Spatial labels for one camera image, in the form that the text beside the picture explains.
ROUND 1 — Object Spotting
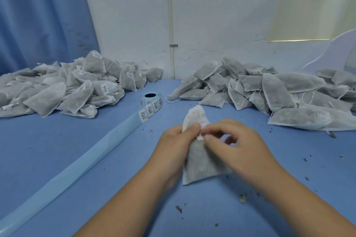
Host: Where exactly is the blue label roll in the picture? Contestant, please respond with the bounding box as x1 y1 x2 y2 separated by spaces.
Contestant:
0 91 164 237

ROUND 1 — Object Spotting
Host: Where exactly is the white curved board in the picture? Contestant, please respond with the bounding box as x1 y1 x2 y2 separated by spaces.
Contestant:
303 29 356 75

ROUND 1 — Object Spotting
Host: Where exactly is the pile of unlabelled herb bags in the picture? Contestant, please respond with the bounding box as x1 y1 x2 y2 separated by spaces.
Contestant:
167 56 356 132

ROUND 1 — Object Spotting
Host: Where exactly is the white sachet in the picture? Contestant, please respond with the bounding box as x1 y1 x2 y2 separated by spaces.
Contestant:
182 104 232 186

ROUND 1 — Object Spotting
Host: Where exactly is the white wall pipe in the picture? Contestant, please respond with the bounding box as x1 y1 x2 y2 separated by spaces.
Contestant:
166 0 177 79

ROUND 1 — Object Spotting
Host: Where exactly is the person's left hand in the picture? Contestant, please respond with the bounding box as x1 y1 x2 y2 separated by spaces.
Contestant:
146 122 202 189

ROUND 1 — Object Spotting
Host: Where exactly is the person's right hand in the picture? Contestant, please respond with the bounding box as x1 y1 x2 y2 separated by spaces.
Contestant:
201 118 286 189

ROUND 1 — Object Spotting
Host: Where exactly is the blue curtain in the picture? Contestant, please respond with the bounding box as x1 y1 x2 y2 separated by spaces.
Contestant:
0 0 100 75

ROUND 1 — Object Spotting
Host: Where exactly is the person's left forearm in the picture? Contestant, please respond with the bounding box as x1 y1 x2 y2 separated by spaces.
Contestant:
72 167 170 237

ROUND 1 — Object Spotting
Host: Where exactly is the pile of labelled herb bags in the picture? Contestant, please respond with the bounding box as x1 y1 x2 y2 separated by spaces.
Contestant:
0 50 164 119

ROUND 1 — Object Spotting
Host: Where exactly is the person's right forearm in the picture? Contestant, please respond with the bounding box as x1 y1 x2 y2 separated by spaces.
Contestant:
261 168 356 237

